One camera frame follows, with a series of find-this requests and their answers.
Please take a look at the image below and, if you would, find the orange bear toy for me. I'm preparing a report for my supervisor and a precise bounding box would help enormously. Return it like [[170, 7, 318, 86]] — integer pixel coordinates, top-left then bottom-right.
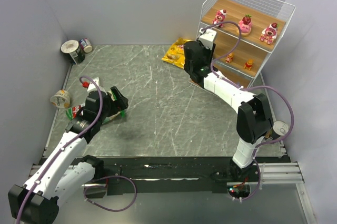
[[244, 59, 253, 70], [225, 52, 234, 64]]

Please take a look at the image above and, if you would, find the pink bear cream hat toy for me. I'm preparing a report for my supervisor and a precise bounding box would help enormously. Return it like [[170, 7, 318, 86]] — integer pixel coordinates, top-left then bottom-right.
[[212, 9, 227, 28]]

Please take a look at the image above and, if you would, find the pink bear strawberry donut toy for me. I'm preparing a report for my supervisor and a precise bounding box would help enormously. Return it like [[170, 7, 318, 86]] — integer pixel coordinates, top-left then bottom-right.
[[238, 14, 252, 36]]

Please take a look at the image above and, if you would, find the pink bear cake toy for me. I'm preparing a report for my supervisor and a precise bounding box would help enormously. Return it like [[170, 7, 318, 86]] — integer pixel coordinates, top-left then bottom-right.
[[260, 23, 279, 45]]

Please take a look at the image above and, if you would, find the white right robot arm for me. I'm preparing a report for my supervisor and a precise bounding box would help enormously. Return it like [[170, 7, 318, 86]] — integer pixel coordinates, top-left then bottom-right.
[[184, 40, 273, 176]]

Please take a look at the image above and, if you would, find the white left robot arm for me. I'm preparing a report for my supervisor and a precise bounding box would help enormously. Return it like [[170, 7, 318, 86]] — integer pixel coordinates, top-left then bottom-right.
[[8, 86, 128, 223]]

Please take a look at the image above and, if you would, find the yellow Lays chips bag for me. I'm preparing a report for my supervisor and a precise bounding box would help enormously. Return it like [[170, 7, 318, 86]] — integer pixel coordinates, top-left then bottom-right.
[[162, 37, 190, 69]]

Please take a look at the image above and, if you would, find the green cassava chips bag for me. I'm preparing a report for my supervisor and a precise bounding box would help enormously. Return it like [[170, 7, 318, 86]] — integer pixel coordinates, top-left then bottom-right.
[[65, 90, 126, 124]]

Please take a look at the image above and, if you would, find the black labelled can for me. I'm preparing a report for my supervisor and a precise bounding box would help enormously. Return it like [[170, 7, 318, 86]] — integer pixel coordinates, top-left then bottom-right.
[[61, 40, 85, 65]]

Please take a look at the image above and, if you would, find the blue white tipped can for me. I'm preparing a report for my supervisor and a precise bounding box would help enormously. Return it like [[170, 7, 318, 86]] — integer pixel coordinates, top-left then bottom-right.
[[78, 38, 93, 53]]

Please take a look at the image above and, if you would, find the silver top tin can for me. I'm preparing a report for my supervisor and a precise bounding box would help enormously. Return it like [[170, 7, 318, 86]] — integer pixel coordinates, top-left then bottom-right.
[[264, 120, 289, 140]]

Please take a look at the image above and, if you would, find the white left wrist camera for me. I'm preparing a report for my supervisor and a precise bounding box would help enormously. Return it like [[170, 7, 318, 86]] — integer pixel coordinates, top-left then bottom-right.
[[80, 76, 107, 96]]

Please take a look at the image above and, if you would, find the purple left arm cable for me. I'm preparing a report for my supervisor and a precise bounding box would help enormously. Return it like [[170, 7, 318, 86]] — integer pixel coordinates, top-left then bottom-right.
[[14, 76, 104, 224]]

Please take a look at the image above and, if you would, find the white wire wooden shelf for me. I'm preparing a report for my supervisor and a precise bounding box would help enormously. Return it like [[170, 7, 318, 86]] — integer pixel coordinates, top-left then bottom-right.
[[196, 0, 295, 93]]

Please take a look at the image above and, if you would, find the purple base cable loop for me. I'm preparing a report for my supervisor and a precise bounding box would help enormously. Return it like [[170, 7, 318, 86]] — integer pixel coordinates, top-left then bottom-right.
[[83, 175, 137, 212]]

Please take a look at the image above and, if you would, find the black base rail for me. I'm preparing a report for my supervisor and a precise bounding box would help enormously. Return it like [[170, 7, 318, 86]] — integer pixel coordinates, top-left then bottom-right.
[[73, 156, 261, 196]]

